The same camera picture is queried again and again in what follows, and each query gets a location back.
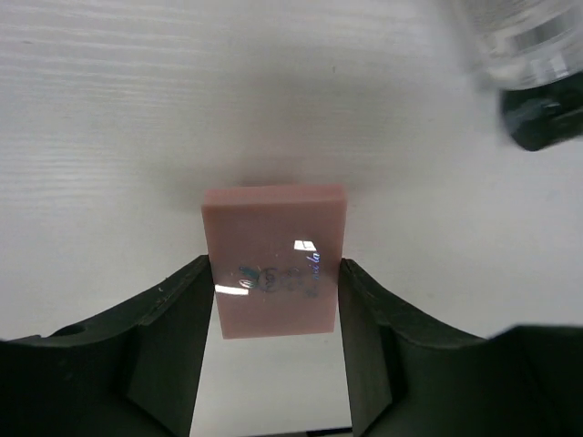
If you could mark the pink compact box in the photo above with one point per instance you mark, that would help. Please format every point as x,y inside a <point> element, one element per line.
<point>275,254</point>

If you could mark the clear bottle blue label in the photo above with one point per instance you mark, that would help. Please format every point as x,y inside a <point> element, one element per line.
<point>516,45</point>

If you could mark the small clear bottle black cap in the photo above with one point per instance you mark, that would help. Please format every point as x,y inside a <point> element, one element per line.
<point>543,116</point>

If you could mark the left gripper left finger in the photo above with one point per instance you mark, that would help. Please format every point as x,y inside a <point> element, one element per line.
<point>131,370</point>

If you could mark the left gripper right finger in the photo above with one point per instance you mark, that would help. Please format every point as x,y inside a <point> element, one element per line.
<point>409,374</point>

